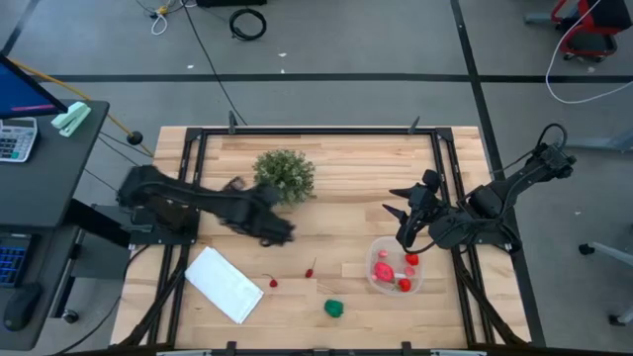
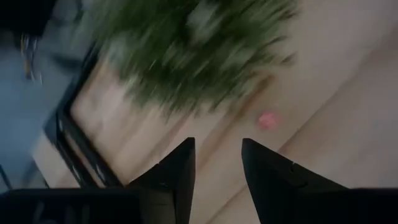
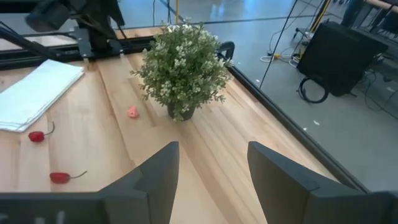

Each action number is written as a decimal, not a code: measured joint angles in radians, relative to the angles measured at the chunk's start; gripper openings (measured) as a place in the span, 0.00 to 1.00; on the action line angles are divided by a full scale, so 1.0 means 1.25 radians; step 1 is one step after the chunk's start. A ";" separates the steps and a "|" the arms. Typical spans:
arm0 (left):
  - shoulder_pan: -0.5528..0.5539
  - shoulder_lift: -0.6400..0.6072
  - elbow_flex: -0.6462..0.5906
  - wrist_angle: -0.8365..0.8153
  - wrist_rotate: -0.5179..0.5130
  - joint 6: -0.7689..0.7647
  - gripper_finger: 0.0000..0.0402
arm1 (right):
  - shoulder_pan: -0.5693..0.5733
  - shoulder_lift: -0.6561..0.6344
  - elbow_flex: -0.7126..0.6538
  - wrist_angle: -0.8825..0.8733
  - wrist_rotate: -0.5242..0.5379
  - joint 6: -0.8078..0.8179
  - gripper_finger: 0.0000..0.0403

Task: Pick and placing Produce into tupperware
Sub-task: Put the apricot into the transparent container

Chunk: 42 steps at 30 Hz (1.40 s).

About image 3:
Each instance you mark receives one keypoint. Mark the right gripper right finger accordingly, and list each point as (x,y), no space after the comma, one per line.
(286,193)

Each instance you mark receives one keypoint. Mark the small red berry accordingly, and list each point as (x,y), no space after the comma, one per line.
(36,136)

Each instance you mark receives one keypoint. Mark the large black box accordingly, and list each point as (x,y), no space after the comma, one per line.
(335,56)

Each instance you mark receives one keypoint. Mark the long red chili pepper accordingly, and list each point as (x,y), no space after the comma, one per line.
(59,177)

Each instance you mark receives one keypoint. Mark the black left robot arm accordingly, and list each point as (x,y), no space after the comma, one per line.
(99,28)

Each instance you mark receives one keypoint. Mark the potted green artificial plant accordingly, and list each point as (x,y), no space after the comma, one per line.
(183,68)

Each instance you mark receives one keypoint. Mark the small pink produce piece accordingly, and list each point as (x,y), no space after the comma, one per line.
(133,111)

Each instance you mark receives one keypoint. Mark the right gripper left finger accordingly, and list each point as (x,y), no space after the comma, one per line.
(155,186)

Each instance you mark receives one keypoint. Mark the folded white cloth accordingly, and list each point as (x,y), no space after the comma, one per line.
(37,90)

